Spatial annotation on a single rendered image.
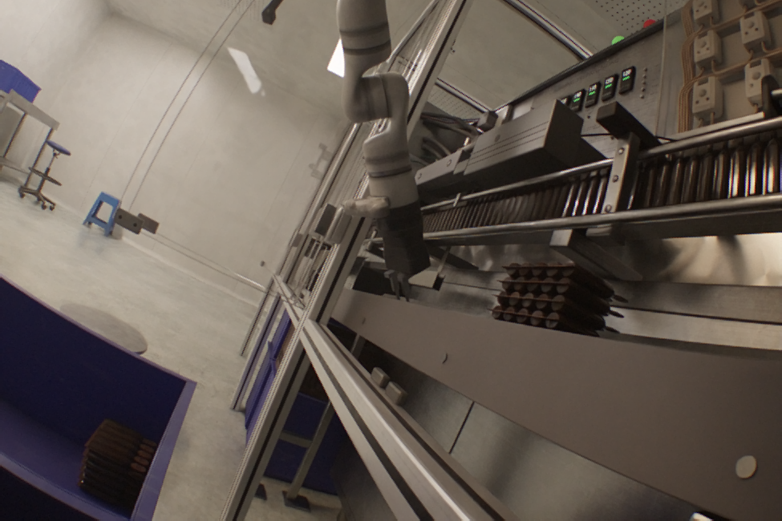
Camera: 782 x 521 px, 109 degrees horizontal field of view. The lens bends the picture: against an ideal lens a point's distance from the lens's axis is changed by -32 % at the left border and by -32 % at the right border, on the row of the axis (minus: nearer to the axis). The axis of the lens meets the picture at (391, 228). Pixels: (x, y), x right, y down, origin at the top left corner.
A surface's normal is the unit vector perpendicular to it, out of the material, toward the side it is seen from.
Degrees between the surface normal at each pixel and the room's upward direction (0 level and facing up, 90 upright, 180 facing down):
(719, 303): 90
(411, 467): 90
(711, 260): 90
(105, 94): 90
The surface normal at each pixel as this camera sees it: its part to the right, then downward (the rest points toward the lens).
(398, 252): -0.73, 0.29
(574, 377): -0.87, -0.43
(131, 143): 0.31, -0.05
